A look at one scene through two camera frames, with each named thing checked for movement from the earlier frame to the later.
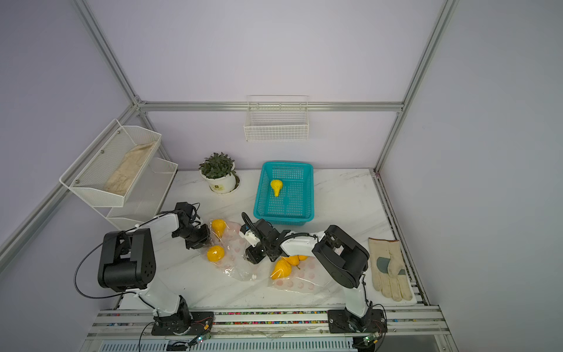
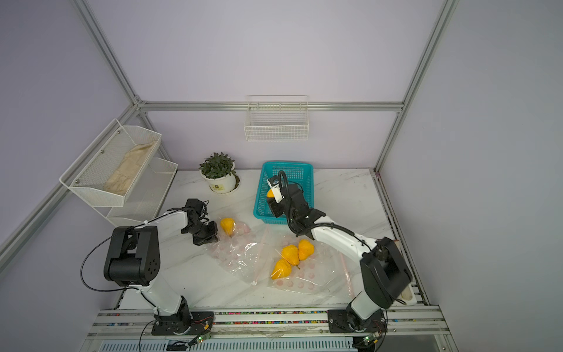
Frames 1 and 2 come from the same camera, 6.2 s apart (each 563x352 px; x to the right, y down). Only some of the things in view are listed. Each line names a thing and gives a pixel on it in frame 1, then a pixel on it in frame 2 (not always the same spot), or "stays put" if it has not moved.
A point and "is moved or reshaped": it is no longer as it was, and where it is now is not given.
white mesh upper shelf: (108, 170) stays put
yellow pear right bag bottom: (282, 269) stays put
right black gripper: (255, 256) → (277, 207)
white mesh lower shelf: (146, 196) stays put
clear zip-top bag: (226, 250) is moved or reshaped
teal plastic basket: (285, 193) stays put
